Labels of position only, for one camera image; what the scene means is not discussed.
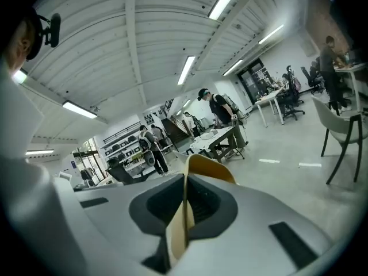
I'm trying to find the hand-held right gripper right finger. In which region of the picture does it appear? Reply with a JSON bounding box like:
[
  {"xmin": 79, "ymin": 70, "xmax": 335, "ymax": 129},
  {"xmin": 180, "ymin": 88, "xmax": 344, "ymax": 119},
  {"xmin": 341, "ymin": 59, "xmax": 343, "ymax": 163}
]
[{"xmin": 171, "ymin": 174, "xmax": 335, "ymax": 276}]

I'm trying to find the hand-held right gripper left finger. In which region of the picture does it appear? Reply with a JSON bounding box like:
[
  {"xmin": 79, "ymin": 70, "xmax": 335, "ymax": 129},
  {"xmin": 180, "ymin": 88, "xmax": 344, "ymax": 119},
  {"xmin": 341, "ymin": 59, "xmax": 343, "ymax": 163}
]
[{"xmin": 74, "ymin": 172, "xmax": 186, "ymax": 276}]

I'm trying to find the cluttered work table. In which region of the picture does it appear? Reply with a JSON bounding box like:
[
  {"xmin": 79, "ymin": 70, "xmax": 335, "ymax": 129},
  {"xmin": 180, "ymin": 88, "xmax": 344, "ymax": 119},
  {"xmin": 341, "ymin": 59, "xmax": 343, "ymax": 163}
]
[{"xmin": 189, "ymin": 125, "xmax": 241, "ymax": 164}]

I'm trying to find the long ceiling light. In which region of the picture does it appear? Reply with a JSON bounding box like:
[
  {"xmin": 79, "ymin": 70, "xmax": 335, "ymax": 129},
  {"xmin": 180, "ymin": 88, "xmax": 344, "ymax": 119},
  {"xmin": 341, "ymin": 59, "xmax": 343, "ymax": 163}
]
[
  {"xmin": 177, "ymin": 55, "xmax": 197, "ymax": 86},
  {"xmin": 62, "ymin": 100, "xmax": 98, "ymax": 120},
  {"xmin": 222, "ymin": 59, "xmax": 244, "ymax": 77},
  {"xmin": 12, "ymin": 68, "xmax": 28, "ymax": 85},
  {"xmin": 258, "ymin": 24, "xmax": 285, "ymax": 45},
  {"xmin": 25, "ymin": 149, "xmax": 55, "ymax": 156},
  {"xmin": 208, "ymin": 0, "xmax": 248, "ymax": 21}
]

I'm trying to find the dark staircase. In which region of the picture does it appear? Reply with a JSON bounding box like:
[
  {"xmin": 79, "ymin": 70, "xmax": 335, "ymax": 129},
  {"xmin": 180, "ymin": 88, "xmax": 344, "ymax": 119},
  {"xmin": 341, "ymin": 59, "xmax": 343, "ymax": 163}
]
[{"xmin": 160, "ymin": 116, "xmax": 192, "ymax": 152}]

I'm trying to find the white desk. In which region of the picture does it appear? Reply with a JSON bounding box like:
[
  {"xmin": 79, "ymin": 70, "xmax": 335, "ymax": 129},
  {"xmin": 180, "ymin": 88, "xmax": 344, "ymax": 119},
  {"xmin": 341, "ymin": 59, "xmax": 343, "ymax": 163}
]
[
  {"xmin": 334, "ymin": 63, "xmax": 368, "ymax": 113},
  {"xmin": 254, "ymin": 88, "xmax": 286, "ymax": 126}
]

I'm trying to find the grey chair with black legs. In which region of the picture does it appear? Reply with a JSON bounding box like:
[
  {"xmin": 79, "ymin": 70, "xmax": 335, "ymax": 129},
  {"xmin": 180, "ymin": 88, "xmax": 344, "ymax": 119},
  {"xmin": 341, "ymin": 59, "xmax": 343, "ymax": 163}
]
[{"xmin": 310, "ymin": 94, "xmax": 368, "ymax": 186}]

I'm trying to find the black office chair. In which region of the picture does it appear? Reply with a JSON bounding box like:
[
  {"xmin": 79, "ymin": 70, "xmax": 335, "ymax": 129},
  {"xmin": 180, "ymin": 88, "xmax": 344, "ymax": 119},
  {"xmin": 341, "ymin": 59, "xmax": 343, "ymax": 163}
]
[
  {"xmin": 282, "ymin": 64, "xmax": 306, "ymax": 121},
  {"xmin": 300, "ymin": 66, "xmax": 325, "ymax": 95}
]

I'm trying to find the black double door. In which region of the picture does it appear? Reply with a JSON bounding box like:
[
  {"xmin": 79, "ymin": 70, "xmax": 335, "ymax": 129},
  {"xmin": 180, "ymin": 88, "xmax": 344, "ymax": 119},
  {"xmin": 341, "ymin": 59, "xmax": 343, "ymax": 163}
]
[{"xmin": 236, "ymin": 57, "xmax": 273, "ymax": 105}]

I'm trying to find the person's face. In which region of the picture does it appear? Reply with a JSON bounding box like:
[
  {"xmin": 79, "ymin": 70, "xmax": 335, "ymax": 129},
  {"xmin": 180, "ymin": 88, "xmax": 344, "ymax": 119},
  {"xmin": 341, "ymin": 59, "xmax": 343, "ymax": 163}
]
[{"xmin": 4, "ymin": 24, "xmax": 34, "ymax": 74}]

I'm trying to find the wall display shelf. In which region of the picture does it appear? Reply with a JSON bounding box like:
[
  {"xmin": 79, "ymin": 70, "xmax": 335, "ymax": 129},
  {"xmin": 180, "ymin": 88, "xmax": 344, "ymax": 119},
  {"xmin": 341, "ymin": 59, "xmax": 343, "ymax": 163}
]
[{"xmin": 99, "ymin": 124, "xmax": 146, "ymax": 172}]

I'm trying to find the black head camera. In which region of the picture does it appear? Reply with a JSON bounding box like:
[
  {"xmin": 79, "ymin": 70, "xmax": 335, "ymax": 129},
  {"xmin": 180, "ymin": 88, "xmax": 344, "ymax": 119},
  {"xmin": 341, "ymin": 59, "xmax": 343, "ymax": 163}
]
[{"xmin": 25, "ymin": 9, "xmax": 62, "ymax": 62}]

